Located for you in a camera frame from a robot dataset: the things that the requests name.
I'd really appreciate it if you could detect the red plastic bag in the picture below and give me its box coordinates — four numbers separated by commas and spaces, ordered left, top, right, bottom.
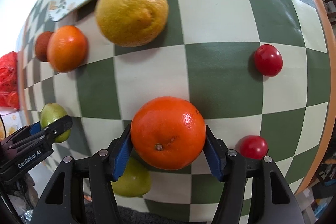
0, 51, 19, 110

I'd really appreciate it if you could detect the small orange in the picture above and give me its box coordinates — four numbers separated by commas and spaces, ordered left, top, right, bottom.
47, 26, 88, 73

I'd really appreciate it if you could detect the green apple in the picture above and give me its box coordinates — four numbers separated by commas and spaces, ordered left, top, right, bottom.
111, 157, 151, 198
40, 103, 71, 143

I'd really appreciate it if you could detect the large yellow lemon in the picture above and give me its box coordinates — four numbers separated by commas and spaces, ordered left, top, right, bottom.
94, 0, 169, 47

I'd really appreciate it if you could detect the large orange tangerine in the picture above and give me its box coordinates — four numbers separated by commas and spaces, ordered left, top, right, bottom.
130, 96, 206, 170

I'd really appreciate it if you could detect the green white checkered tablecloth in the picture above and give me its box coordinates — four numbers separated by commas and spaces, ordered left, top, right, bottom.
18, 0, 336, 224

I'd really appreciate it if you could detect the red cherry tomato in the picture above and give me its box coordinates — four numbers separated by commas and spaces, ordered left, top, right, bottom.
239, 135, 268, 160
253, 44, 283, 77

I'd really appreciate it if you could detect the brown red round fruit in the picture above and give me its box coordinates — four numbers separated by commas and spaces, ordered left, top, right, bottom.
35, 31, 53, 62

